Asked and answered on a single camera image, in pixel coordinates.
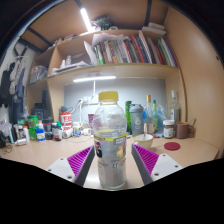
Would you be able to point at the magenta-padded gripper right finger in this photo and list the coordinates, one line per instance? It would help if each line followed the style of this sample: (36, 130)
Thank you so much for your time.
(148, 160)

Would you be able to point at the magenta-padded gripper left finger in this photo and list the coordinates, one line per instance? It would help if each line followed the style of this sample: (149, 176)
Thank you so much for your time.
(77, 162)

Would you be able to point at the cream white cup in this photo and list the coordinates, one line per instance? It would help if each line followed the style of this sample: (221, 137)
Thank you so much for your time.
(143, 140)

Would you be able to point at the flat round red coaster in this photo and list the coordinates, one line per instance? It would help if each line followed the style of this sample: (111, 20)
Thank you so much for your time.
(172, 146)

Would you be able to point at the dark small bottle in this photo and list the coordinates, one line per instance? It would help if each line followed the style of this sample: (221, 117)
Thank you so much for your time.
(57, 132)

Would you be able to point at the clear yellow-capped drink bottle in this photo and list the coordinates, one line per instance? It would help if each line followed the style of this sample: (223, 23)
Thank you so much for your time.
(110, 146)

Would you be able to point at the dark jar with white lid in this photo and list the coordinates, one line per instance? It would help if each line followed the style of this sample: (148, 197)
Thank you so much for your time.
(168, 129)

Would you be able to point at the grey shaker bottle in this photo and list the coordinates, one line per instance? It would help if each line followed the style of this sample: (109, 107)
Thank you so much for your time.
(136, 120)

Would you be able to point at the red and white can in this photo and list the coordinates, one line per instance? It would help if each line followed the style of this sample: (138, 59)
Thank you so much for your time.
(65, 120)

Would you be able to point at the slim green glass bottle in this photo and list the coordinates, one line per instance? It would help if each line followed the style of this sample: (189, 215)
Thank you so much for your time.
(155, 116)

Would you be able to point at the brown mug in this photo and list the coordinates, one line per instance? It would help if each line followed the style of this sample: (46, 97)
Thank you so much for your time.
(181, 130)

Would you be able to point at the clear bottle with gold cap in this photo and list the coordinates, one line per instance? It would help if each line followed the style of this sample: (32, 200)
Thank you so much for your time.
(148, 113)

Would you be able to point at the white bottle with blue label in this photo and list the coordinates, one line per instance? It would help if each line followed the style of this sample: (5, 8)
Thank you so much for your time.
(40, 133)

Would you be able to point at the dark green bottle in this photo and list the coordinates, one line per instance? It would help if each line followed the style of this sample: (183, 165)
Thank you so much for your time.
(128, 115)

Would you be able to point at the tall clear glass bottle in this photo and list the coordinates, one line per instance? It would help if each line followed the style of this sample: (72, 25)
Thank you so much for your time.
(174, 108)

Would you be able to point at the green container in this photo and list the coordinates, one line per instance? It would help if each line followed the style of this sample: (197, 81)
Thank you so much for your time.
(32, 122)

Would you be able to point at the white under-shelf light bar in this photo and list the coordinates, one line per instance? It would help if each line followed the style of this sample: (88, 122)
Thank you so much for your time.
(94, 79)

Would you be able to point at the hanging dark clothes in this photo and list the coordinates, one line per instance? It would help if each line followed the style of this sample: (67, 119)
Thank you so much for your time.
(13, 90)

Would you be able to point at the wooden shelf unit with books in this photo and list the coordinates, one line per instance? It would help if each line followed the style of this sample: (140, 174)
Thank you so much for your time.
(123, 53)

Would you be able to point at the white ceiling light bar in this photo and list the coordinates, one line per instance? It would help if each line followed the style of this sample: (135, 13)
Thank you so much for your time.
(85, 19)

